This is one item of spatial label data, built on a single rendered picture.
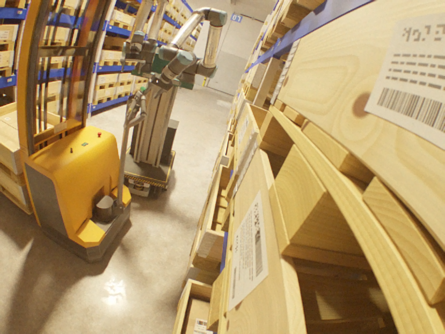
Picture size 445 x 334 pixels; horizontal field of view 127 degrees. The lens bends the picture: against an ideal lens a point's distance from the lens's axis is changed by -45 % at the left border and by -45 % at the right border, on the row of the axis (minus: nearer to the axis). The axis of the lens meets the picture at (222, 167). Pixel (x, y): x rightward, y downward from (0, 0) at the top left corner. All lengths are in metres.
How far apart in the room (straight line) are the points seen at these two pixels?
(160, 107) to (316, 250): 2.24
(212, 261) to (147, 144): 1.75
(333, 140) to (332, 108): 0.05
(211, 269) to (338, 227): 1.10
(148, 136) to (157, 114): 0.31
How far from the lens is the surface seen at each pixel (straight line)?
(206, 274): 1.34
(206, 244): 1.10
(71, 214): 1.57
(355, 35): 0.30
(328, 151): 0.23
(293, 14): 1.15
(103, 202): 1.83
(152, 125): 2.44
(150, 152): 2.58
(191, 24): 1.53
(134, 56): 1.64
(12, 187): 2.21
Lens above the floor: 1.68
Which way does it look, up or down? 26 degrees down
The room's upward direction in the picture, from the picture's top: 22 degrees clockwise
